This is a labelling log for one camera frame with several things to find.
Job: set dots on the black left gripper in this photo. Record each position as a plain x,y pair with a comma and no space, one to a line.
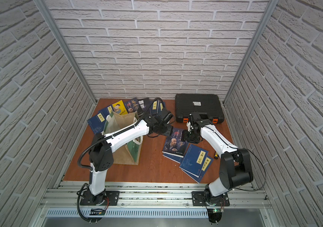
163,129

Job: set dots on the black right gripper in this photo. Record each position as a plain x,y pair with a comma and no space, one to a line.
184,137

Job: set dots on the dark blue old man book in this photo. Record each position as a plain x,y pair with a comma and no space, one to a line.
174,145

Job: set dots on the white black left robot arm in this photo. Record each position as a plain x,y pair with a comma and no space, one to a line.
110,145

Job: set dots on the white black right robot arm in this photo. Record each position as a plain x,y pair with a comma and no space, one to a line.
235,163

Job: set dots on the blue book yellow label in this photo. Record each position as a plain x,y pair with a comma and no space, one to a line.
154,109
160,106

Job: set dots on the blue book yellow label rightmost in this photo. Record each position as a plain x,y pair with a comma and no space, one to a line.
160,106

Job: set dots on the black plastic tool case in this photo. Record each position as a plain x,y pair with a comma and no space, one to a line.
208,106

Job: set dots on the black cover book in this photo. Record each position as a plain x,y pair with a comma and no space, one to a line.
143,105

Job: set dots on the dark portrait book gold title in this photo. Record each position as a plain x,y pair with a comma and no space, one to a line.
133,106

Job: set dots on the yellow cartoon cover book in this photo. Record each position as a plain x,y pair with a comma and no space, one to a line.
119,108

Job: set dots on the blue book beside yellow book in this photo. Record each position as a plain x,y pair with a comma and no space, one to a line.
106,111

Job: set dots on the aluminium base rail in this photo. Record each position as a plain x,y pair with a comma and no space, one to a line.
149,200

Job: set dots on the aluminium frame post right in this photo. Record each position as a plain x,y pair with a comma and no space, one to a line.
254,42

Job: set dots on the aluminium frame post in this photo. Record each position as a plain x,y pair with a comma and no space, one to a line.
254,42
47,15

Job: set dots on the aluminium frame post left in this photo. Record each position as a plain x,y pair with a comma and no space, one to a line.
47,15

